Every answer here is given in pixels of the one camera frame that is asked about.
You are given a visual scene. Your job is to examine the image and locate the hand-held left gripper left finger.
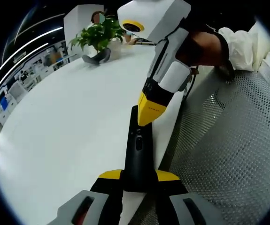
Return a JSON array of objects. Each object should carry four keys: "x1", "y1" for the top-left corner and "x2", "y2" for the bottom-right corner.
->
[{"x1": 46, "y1": 168, "x2": 126, "y2": 225}]

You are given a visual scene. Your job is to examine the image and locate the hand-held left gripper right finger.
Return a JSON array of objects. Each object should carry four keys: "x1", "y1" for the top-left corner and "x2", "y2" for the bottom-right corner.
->
[{"x1": 146, "y1": 169, "x2": 228, "y2": 225}]

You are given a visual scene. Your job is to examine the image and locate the black remote control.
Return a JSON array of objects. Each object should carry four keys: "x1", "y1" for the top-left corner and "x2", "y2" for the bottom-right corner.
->
[{"x1": 123, "y1": 105, "x2": 158, "y2": 193}]

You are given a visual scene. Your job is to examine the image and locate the person's right hand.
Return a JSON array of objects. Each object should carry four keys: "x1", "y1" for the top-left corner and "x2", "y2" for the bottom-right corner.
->
[{"x1": 176, "y1": 29, "x2": 231, "y2": 68}]

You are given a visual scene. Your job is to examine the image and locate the white plant pot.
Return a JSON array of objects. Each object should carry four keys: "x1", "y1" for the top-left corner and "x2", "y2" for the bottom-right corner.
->
[{"x1": 109, "y1": 44, "x2": 132, "y2": 59}]

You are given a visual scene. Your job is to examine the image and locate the green potted plant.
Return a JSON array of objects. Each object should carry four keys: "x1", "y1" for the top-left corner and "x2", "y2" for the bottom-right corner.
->
[{"x1": 68, "y1": 15, "x2": 126, "y2": 53}]

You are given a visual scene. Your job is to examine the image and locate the dark headset goggles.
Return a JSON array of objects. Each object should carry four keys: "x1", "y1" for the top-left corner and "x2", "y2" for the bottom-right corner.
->
[{"x1": 81, "y1": 47, "x2": 112, "y2": 66}]

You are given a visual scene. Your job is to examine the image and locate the grey mesh chair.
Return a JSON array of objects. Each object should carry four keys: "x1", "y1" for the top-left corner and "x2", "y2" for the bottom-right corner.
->
[{"x1": 158, "y1": 57, "x2": 270, "y2": 225}]

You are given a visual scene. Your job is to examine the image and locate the white square pillar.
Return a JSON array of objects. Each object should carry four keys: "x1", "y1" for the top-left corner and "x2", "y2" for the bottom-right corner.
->
[{"x1": 63, "y1": 4, "x2": 98, "y2": 63}]

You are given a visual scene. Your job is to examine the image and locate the ceiling light strips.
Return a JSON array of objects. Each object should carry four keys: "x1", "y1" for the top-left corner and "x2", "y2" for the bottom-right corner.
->
[{"x1": 0, "y1": 24, "x2": 64, "y2": 96}]

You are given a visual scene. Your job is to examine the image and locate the white cabinet row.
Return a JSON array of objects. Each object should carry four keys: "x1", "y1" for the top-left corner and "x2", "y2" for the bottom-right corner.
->
[{"x1": 0, "y1": 42, "x2": 70, "y2": 132}]

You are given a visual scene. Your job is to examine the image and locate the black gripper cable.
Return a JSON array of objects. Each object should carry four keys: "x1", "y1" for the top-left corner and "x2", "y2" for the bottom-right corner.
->
[{"x1": 183, "y1": 66, "x2": 200, "y2": 100}]

